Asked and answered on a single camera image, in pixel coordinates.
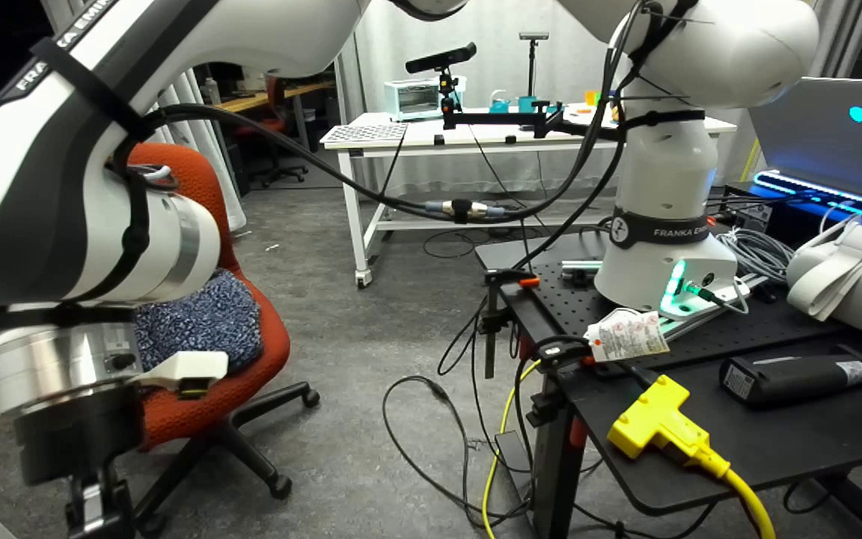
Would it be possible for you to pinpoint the yellow power connector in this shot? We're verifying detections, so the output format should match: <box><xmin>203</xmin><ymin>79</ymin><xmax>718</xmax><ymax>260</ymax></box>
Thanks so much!
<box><xmin>607</xmin><ymin>374</ymin><xmax>731</xmax><ymax>480</ymax></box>

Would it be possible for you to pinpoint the white VR headset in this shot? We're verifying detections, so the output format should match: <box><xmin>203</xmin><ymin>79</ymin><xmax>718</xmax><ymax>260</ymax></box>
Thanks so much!
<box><xmin>786</xmin><ymin>223</ymin><xmax>862</xmax><ymax>329</ymax></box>

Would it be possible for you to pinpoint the white table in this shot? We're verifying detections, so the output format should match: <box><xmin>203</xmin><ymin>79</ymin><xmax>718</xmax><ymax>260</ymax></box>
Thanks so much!
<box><xmin>318</xmin><ymin>101</ymin><xmax>738</xmax><ymax>290</ymax></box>

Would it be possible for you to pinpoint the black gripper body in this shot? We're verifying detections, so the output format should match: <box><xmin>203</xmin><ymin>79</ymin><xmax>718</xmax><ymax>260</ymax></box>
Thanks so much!
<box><xmin>16</xmin><ymin>387</ymin><xmax>144</xmax><ymax>539</ymax></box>

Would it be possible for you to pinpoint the crumpled white packet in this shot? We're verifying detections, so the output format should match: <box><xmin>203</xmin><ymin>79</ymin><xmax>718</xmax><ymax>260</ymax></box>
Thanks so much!
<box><xmin>583</xmin><ymin>308</ymin><xmax>670</xmax><ymax>362</ymax></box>

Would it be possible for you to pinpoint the black handheld device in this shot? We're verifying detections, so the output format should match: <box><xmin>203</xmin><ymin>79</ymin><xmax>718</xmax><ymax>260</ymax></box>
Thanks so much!
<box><xmin>718</xmin><ymin>353</ymin><xmax>862</xmax><ymax>407</ymax></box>

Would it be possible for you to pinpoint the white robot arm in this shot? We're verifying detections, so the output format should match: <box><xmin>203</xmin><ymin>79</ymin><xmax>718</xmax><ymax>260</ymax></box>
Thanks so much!
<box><xmin>0</xmin><ymin>0</ymin><xmax>816</xmax><ymax>327</ymax></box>

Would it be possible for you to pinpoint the open laptop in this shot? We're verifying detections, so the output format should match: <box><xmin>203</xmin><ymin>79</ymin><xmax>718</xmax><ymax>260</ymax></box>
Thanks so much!
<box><xmin>750</xmin><ymin>79</ymin><xmax>862</xmax><ymax>245</ymax></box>

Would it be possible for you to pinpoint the black robot table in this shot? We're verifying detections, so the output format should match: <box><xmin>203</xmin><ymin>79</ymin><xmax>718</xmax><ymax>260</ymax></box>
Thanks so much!
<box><xmin>472</xmin><ymin>233</ymin><xmax>862</xmax><ymax>539</ymax></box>

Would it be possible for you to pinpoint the blue speckled cloth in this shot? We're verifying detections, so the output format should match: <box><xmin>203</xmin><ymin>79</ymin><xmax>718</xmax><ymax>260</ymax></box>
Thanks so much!
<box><xmin>135</xmin><ymin>269</ymin><xmax>264</xmax><ymax>374</ymax></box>

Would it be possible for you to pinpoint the black stereo camera on stand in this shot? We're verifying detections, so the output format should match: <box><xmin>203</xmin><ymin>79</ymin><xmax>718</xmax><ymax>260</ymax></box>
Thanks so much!
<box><xmin>403</xmin><ymin>43</ymin><xmax>477</xmax><ymax>76</ymax></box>

